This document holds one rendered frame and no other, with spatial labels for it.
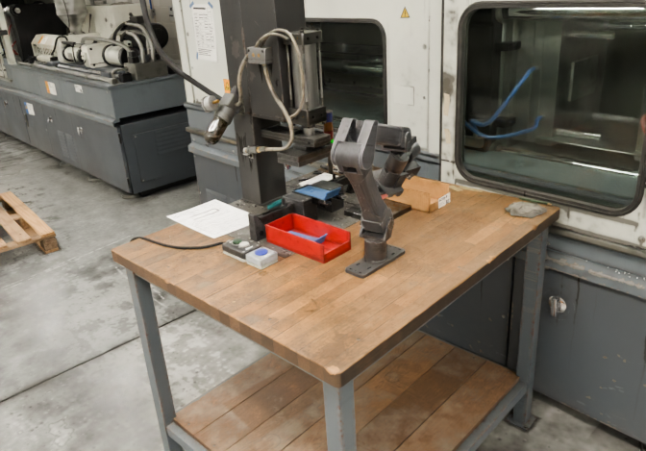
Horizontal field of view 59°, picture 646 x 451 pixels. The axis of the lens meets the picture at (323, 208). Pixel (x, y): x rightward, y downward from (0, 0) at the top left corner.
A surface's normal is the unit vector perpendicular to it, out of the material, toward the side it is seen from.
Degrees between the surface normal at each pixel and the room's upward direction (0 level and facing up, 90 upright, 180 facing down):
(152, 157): 90
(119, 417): 0
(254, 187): 90
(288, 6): 90
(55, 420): 0
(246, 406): 0
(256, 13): 90
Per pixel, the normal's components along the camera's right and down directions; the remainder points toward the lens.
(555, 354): -0.73, 0.30
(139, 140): 0.68, 0.24
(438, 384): -0.06, -0.92
